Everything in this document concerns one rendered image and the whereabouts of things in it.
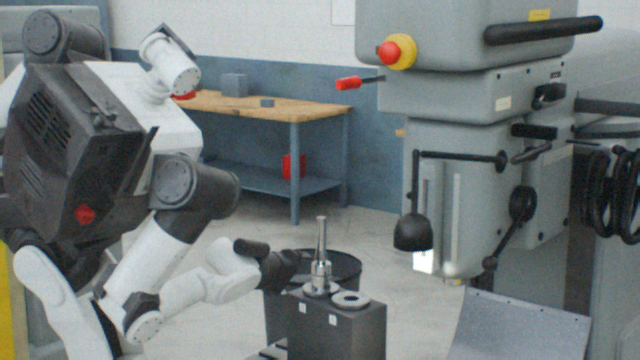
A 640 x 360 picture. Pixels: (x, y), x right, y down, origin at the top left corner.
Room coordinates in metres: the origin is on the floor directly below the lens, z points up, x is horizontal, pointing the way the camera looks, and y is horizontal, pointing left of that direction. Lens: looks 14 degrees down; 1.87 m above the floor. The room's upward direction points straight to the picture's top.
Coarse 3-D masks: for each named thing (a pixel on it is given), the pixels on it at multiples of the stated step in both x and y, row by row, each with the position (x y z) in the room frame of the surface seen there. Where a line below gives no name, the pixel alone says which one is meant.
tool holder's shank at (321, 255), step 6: (318, 216) 1.85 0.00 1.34; (324, 216) 1.85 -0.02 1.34; (318, 222) 1.84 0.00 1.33; (324, 222) 1.84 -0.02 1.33; (318, 228) 1.84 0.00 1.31; (324, 228) 1.84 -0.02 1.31; (318, 234) 1.84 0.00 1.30; (324, 234) 1.84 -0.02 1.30; (318, 240) 1.84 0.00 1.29; (324, 240) 1.84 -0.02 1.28; (318, 246) 1.84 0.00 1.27; (324, 246) 1.84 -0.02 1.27; (318, 252) 1.84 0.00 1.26; (324, 252) 1.84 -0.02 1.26; (318, 258) 1.83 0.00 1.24; (324, 258) 1.83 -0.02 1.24
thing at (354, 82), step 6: (348, 78) 1.44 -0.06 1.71; (354, 78) 1.45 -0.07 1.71; (360, 78) 1.48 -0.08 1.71; (366, 78) 1.49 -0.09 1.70; (372, 78) 1.50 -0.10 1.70; (378, 78) 1.52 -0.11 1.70; (384, 78) 1.53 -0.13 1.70; (336, 84) 1.43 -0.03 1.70; (342, 84) 1.43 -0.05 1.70; (348, 84) 1.43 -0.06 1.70; (354, 84) 1.45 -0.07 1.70; (360, 84) 1.46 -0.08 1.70
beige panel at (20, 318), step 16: (0, 32) 2.71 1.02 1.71; (0, 48) 2.70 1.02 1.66; (0, 64) 2.70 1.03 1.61; (0, 80) 2.69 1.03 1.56; (0, 176) 2.66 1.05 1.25; (0, 240) 2.65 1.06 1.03; (0, 256) 2.64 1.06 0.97; (0, 272) 2.64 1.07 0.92; (0, 288) 2.63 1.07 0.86; (16, 288) 2.68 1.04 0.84; (0, 304) 2.63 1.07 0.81; (16, 304) 2.68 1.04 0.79; (0, 320) 2.63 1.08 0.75; (16, 320) 2.67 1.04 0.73; (0, 336) 2.62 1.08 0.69; (16, 336) 2.67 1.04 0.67; (0, 352) 2.62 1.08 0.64; (16, 352) 2.67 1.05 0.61
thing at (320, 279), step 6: (312, 270) 1.84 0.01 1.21; (318, 270) 1.83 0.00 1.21; (324, 270) 1.83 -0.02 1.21; (330, 270) 1.84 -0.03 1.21; (312, 276) 1.84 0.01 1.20; (318, 276) 1.83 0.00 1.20; (324, 276) 1.83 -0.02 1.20; (330, 276) 1.84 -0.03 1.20; (312, 282) 1.84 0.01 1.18; (318, 282) 1.83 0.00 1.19; (324, 282) 1.83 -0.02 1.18; (330, 282) 1.84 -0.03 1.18; (312, 288) 1.84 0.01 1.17; (318, 288) 1.83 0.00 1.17; (324, 288) 1.83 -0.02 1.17; (330, 288) 1.84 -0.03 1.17
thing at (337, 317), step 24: (336, 288) 1.84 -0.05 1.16; (288, 312) 1.84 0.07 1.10; (312, 312) 1.78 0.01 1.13; (336, 312) 1.73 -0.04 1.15; (360, 312) 1.72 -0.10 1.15; (384, 312) 1.77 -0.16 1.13; (288, 336) 1.84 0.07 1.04; (312, 336) 1.78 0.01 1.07; (336, 336) 1.73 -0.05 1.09; (360, 336) 1.71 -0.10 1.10; (384, 336) 1.77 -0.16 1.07
